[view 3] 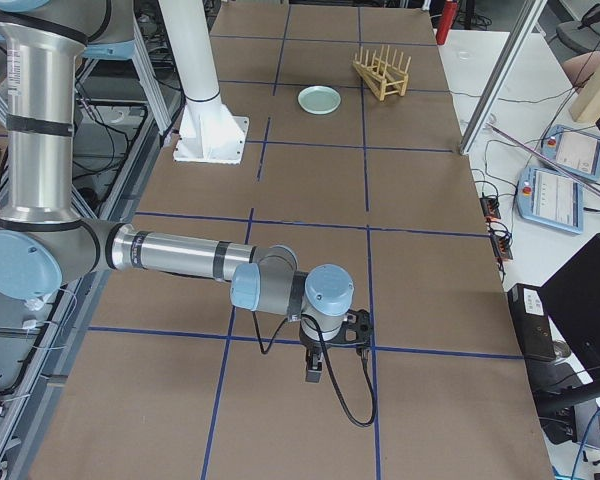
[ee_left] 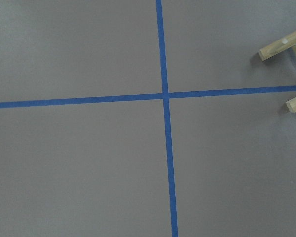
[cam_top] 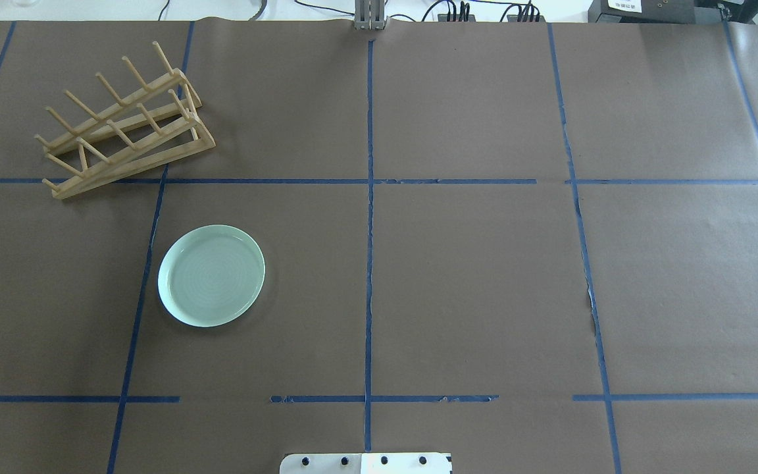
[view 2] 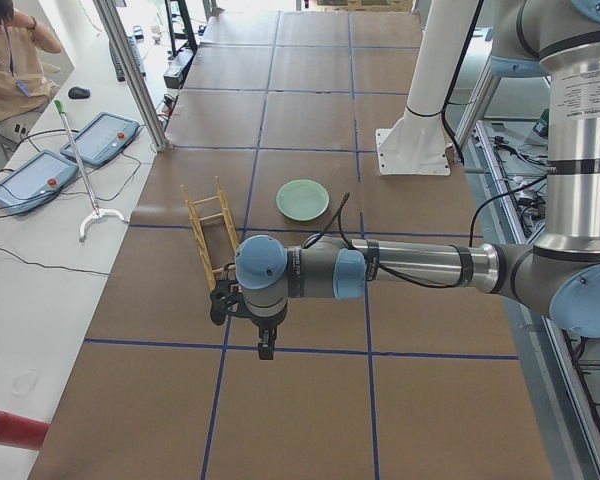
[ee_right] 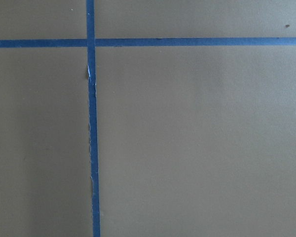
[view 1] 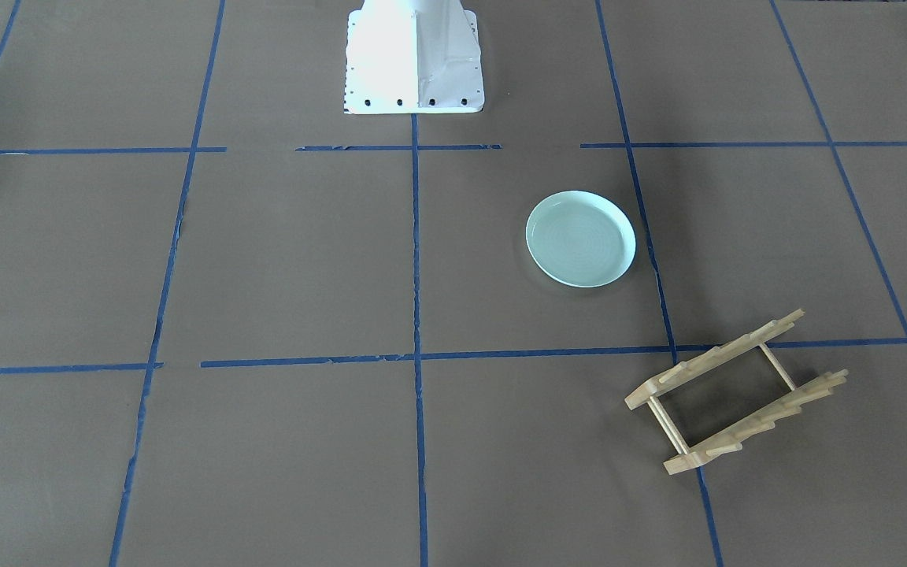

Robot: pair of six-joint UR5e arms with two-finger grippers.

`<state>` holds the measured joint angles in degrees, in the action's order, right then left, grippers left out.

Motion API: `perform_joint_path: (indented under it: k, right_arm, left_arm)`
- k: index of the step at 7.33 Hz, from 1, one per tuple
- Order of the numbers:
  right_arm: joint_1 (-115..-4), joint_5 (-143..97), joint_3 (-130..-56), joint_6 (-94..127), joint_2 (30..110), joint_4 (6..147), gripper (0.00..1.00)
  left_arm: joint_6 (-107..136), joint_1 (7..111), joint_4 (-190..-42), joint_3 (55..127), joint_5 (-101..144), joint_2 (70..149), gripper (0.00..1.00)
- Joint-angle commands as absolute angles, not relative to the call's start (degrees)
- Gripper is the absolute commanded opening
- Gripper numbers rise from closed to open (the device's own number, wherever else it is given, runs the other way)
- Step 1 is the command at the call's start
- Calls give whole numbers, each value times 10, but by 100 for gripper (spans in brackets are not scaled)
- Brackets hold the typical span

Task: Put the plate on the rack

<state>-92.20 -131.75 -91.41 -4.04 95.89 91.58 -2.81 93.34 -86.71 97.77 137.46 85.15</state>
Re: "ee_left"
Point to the wooden plate rack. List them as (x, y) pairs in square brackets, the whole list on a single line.
[(280, 45)]

